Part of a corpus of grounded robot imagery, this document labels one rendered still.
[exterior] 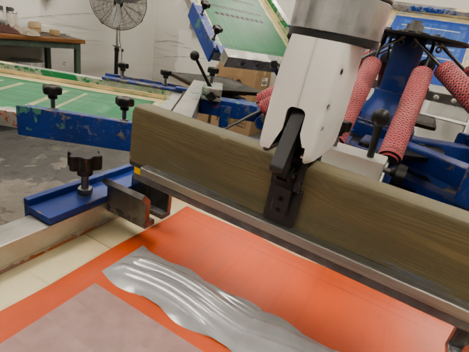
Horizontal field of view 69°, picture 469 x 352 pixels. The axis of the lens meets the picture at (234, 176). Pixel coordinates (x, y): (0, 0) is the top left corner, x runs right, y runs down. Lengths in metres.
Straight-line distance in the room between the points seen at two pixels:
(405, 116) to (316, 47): 0.61
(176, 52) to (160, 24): 0.50
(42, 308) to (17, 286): 0.05
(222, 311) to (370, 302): 0.20
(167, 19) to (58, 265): 5.43
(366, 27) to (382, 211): 0.15
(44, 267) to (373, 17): 0.41
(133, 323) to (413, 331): 0.32
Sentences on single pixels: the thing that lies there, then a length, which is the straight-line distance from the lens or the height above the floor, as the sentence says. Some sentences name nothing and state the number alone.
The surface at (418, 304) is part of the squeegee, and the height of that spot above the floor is 1.04.
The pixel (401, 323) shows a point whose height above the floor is 0.95.
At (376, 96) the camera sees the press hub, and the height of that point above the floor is 1.13.
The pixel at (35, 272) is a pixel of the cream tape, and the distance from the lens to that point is 0.46.
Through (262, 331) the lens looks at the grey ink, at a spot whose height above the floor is 0.96.
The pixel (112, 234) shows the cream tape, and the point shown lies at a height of 0.95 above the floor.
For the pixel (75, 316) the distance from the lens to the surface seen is 0.40.
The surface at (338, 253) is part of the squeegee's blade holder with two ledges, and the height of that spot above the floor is 1.07.
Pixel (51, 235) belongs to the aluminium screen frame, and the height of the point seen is 0.98.
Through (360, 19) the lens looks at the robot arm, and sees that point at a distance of 0.29.
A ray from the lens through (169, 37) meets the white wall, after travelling 5.73.
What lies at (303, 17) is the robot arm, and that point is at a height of 1.26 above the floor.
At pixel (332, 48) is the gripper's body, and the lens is 0.28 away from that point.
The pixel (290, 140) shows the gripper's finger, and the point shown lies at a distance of 0.28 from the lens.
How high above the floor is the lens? 1.24
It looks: 23 degrees down
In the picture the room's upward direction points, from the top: 10 degrees clockwise
